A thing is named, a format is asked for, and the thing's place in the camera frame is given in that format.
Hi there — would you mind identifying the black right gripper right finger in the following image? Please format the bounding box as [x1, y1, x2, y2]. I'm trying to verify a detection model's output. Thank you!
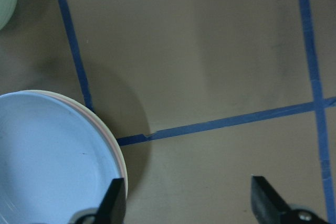
[250, 175, 327, 224]

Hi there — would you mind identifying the blue plate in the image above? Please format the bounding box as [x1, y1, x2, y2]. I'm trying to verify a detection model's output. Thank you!
[1, 91, 127, 223]

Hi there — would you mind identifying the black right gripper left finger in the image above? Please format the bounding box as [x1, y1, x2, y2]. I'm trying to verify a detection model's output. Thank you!
[78, 178, 126, 224]

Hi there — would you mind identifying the cream white plate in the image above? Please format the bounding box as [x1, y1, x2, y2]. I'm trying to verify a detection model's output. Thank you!
[15, 89, 129, 201]

